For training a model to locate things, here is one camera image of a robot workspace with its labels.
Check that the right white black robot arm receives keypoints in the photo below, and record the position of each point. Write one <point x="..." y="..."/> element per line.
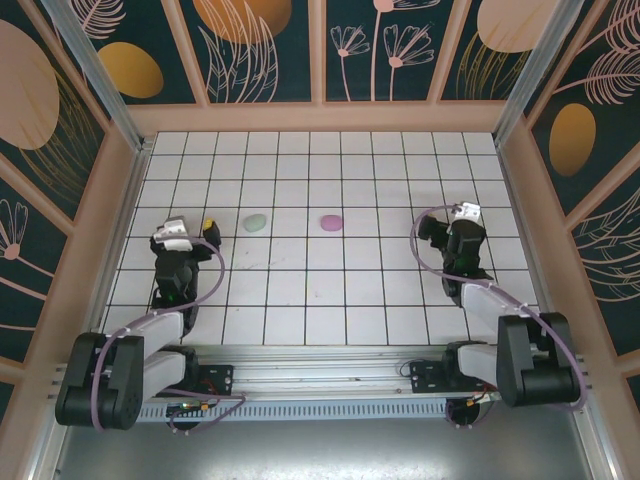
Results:
<point x="530" y="360"/>

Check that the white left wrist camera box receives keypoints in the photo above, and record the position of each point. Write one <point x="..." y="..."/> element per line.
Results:
<point x="175" y="235"/>

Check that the aluminium corner post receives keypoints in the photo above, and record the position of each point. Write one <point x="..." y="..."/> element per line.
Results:
<point x="100" y="85"/>
<point x="530" y="75"/>

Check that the grey metal sheet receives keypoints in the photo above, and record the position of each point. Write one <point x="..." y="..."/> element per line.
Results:
<point x="320" y="450"/>

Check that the pink earbud charging case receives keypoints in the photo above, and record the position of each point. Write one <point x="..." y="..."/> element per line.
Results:
<point x="331" y="222"/>

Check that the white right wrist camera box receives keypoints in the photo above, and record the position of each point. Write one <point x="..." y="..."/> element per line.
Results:
<point x="470" y="212"/>

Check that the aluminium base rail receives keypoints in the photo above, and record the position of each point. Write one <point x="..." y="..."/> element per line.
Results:
<point x="320" y="370"/>

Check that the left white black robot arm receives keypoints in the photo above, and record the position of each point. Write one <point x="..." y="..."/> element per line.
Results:
<point x="100" y="380"/>

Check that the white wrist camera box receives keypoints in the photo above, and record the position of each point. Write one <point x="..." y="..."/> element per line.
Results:
<point x="175" y="235"/>
<point x="470" y="212"/>

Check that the green earbud charging case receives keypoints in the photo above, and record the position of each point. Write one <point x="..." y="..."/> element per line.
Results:
<point x="254" y="223"/>

